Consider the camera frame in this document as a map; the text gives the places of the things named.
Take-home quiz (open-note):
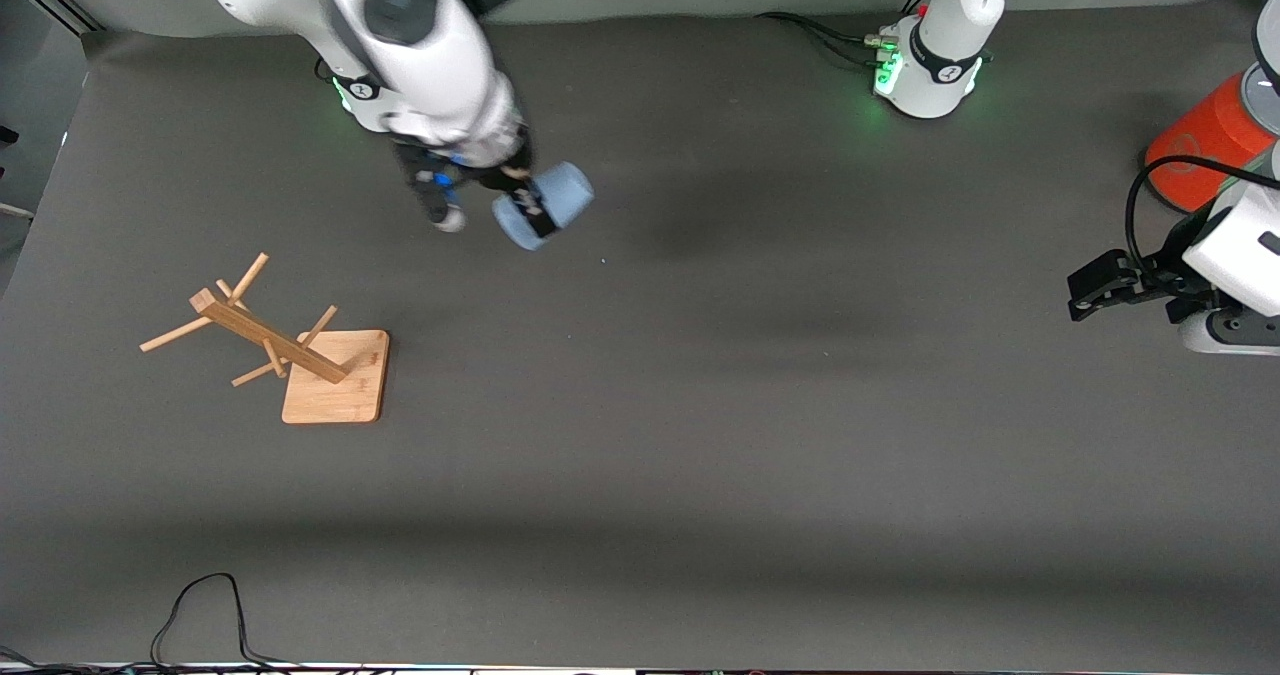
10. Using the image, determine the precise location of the light blue plastic cup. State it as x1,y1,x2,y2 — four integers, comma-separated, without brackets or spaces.
492,162,595,252

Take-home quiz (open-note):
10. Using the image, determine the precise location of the thin black looped cable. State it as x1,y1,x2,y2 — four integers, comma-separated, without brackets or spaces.
150,573,301,671

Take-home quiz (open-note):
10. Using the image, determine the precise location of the orange cylindrical canister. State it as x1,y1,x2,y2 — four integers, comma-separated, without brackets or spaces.
1145,65,1280,214

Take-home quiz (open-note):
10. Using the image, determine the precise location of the wooden cup rack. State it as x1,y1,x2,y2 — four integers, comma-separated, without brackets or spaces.
139,252,391,426

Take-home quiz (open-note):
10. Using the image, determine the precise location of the black left arm base cable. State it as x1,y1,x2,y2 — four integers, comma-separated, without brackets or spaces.
755,10,898,68

